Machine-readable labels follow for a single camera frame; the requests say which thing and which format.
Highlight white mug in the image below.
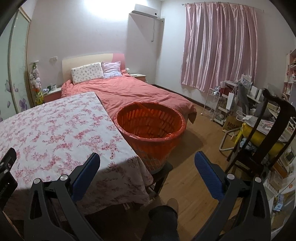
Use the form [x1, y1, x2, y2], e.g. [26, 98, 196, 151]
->
[51, 84, 57, 90]

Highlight person's dark trouser leg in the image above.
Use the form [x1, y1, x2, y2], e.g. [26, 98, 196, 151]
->
[141, 205, 180, 241]

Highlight beige pink headboard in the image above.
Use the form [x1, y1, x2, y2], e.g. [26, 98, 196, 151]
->
[62, 53, 125, 83]

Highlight floral wardrobe sliding doors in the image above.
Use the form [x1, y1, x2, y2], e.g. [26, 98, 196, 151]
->
[0, 9, 33, 121]

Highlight plush toy hanging stack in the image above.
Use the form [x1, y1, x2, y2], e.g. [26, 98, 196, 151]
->
[29, 61, 44, 105]

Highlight white wire rack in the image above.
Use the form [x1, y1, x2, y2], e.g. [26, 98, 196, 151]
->
[201, 86, 221, 121]

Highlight white bookshelf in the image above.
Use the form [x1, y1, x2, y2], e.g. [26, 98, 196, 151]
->
[282, 49, 296, 107]

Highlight right bedside table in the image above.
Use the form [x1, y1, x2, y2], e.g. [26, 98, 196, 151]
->
[130, 73, 146, 82]

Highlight pink bedside table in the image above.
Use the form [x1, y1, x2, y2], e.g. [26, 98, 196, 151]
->
[44, 87, 61, 103]

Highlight black office chair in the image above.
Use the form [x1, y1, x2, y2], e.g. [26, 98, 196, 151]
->
[225, 88, 295, 180]

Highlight white air conditioner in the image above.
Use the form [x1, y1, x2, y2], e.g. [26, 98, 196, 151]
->
[132, 4, 158, 19]

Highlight cluttered white desk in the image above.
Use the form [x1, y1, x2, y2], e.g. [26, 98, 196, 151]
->
[214, 74, 287, 140]

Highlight floral pink tablecloth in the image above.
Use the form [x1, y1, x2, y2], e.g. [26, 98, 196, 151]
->
[1, 92, 153, 220]

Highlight orange laundry basket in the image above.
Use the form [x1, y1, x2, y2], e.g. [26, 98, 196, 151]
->
[114, 102, 187, 174]

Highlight wall power outlet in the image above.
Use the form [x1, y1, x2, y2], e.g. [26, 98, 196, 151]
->
[49, 56, 58, 62]

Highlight salmon pink duvet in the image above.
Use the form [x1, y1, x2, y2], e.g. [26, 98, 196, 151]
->
[61, 71, 197, 123]

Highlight floral white pillow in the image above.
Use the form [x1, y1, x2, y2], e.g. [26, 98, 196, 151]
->
[71, 62, 104, 84]

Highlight pink striped pillow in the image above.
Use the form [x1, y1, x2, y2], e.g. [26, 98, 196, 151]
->
[102, 61, 122, 79]

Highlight pink striped curtain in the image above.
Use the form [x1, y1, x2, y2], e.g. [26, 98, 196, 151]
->
[181, 2, 258, 92]

